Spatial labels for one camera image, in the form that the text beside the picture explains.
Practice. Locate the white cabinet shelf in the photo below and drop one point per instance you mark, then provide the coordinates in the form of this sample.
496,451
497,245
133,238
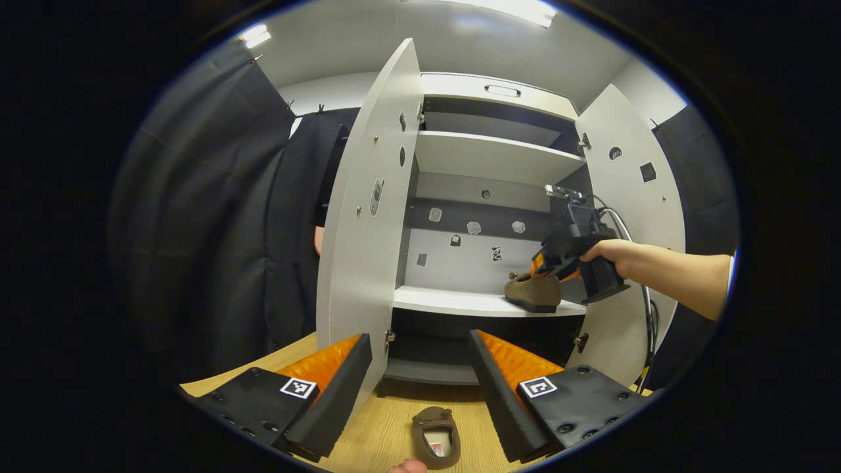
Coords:
486,157
447,301

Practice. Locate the white cabinet drawer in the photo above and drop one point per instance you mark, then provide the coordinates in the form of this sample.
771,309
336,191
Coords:
453,87

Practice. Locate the ceiling light panel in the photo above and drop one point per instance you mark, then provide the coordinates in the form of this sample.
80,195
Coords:
525,10
255,36

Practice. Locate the white shoe cabinet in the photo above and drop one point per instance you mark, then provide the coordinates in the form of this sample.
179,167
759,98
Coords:
460,263

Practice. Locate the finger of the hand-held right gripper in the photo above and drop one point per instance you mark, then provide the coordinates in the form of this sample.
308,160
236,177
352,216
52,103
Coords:
552,264

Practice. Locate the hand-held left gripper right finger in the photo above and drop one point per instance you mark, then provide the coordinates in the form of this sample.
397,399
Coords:
499,401

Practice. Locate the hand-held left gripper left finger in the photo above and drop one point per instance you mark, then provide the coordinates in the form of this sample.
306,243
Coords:
335,401

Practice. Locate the brown fuzzy shoe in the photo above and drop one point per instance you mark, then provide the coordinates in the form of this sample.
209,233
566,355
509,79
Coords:
430,417
532,292

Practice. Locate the black backdrop cloth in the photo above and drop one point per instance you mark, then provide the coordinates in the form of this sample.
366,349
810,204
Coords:
703,197
197,230

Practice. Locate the white cabinet door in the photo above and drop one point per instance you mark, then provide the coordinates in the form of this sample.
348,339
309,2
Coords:
657,217
348,282

